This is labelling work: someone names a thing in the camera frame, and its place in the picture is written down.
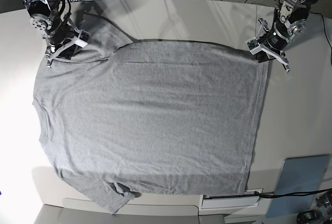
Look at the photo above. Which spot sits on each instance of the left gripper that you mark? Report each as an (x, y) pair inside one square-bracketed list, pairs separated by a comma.
[(275, 39)]

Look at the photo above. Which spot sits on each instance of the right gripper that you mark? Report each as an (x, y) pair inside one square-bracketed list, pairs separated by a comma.
[(62, 39)]

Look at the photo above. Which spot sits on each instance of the grey T-shirt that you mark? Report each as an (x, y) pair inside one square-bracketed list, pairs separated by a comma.
[(124, 117)]

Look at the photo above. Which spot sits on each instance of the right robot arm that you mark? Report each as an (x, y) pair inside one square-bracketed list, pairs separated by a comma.
[(39, 3)]

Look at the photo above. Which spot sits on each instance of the blue-grey panel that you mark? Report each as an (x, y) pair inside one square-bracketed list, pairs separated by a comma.
[(298, 174)]

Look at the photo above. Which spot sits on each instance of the black device bottom right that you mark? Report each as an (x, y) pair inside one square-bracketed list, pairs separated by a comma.
[(310, 217)]

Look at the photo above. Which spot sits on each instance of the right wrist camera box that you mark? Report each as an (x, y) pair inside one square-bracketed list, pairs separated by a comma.
[(253, 45)]

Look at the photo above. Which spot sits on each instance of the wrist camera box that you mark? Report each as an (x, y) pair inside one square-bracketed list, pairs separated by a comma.
[(253, 45), (82, 39)]

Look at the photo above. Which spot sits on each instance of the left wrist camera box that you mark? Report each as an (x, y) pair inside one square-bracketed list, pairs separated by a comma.
[(82, 39)]

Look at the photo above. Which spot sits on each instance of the white cable grommet plate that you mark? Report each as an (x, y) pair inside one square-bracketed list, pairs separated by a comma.
[(222, 202)]

